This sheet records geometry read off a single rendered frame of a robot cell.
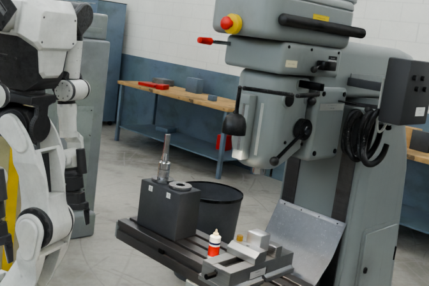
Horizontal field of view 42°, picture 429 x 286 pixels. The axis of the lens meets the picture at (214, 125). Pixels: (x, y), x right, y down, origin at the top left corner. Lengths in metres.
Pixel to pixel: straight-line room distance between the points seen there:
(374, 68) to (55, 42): 1.15
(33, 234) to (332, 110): 1.09
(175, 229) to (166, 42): 6.65
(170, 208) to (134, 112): 7.08
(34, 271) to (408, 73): 1.38
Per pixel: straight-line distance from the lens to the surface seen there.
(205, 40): 1.73
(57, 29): 1.91
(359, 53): 2.08
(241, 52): 1.79
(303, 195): 2.27
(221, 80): 7.75
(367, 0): 6.55
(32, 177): 1.96
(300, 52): 1.76
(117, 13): 9.17
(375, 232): 2.30
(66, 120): 2.15
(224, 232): 3.89
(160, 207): 2.19
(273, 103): 1.76
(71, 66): 2.12
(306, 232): 2.23
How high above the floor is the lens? 1.73
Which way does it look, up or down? 9 degrees down
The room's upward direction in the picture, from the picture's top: 7 degrees clockwise
